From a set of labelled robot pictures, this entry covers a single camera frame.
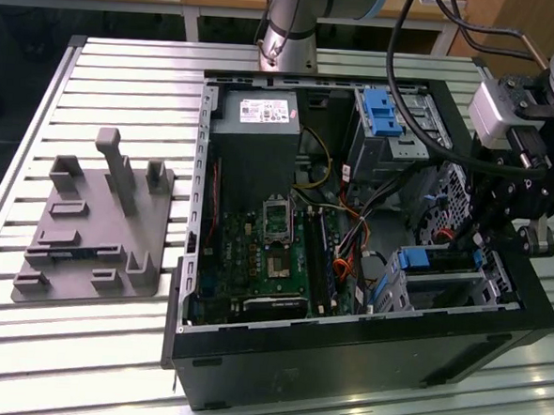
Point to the hard disk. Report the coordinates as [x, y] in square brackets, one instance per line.
[415, 262]

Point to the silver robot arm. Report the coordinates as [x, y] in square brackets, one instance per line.
[292, 30]

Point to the metal disk bay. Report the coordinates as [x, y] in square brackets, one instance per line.
[441, 293]

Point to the black RAM slot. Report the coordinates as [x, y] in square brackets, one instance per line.
[325, 262]
[331, 262]
[319, 262]
[312, 261]

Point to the metal optical drive cage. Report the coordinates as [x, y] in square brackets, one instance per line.
[412, 152]

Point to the blue drive bay latch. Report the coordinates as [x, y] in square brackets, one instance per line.
[381, 115]

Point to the brown wooden panel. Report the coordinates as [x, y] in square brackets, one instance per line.
[496, 9]

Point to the black PC case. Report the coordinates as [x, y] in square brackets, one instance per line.
[343, 362]

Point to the CPU socket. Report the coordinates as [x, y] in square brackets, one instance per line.
[281, 266]

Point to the dark grey power supply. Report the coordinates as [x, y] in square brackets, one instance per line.
[252, 154]

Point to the black graphics card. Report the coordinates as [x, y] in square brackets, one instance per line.
[275, 306]

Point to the green motherboard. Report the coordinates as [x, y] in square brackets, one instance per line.
[236, 261]

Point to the grey parts rack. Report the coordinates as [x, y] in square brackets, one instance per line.
[93, 215]

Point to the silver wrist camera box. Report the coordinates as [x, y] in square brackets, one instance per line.
[492, 112]

